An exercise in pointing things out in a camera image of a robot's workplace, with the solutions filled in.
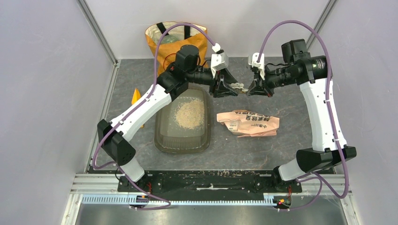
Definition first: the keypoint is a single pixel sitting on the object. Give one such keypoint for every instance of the orange Trader Joe's bag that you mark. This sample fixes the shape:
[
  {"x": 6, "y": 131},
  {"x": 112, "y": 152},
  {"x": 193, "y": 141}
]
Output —
[{"x": 167, "y": 52}]

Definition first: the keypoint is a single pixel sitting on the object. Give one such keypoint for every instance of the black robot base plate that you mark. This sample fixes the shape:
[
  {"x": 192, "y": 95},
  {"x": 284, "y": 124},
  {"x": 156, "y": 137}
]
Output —
[{"x": 214, "y": 185}]

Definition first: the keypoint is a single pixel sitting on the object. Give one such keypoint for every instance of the aluminium corner post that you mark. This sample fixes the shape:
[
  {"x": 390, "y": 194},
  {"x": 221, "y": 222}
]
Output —
[
  {"x": 97, "y": 30},
  {"x": 321, "y": 21}
]

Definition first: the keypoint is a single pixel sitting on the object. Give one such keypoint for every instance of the right aluminium corner post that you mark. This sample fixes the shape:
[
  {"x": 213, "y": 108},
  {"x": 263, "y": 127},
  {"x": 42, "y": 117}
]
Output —
[{"x": 321, "y": 21}]

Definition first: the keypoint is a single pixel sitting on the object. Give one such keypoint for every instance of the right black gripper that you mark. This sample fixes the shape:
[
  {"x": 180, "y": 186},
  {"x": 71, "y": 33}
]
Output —
[{"x": 259, "y": 86}]

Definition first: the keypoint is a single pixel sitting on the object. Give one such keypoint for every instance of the torn bag top strip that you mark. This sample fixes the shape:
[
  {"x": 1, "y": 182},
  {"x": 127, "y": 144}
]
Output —
[{"x": 238, "y": 87}]

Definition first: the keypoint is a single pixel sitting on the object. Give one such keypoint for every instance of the orange plastic scoop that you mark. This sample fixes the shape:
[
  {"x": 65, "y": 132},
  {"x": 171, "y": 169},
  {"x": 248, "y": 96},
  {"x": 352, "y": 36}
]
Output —
[{"x": 136, "y": 96}]

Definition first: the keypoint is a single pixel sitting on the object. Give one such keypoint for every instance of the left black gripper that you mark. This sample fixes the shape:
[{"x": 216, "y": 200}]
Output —
[{"x": 222, "y": 76}]

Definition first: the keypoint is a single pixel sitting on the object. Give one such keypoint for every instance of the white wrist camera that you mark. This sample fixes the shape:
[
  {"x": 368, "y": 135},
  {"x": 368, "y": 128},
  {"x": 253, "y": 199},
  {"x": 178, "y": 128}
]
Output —
[
  {"x": 257, "y": 60},
  {"x": 219, "y": 60}
]

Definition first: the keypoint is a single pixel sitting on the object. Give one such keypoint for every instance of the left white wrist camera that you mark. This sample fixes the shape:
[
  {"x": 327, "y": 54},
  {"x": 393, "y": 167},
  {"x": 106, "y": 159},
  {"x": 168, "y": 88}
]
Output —
[{"x": 219, "y": 60}]

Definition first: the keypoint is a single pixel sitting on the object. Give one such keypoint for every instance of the beige litter granule pile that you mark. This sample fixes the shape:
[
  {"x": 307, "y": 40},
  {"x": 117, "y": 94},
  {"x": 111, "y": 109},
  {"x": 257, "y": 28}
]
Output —
[{"x": 190, "y": 115}]

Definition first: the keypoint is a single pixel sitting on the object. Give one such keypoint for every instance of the green bundle inside bag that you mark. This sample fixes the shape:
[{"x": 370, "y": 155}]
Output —
[{"x": 169, "y": 39}]

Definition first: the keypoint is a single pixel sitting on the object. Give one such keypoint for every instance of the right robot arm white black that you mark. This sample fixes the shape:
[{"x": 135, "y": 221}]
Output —
[{"x": 310, "y": 74}]

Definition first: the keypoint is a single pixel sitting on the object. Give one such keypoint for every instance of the left aluminium corner post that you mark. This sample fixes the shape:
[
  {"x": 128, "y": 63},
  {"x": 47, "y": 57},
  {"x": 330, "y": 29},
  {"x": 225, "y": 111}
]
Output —
[{"x": 97, "y": 30}]

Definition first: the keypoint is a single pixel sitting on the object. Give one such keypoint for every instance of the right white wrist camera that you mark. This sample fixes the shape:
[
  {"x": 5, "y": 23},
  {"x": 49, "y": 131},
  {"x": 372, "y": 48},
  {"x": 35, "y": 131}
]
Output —
[{"x": 257, "y": 60}]

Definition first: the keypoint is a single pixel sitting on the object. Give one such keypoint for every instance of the grey translucent litter box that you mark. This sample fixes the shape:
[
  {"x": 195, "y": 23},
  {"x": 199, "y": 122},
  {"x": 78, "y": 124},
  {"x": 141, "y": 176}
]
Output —
[{"x": 171, "y": 138}]

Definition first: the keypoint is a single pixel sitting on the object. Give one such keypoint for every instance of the pink litter bag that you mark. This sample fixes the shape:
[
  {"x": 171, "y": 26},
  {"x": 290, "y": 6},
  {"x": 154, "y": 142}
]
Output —
[{"x": 245, "y": 123}]

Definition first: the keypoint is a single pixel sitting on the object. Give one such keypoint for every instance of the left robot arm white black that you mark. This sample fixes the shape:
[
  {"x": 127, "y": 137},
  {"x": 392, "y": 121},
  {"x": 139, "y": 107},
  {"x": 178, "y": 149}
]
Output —
[{"x": 114, "y": 136}]

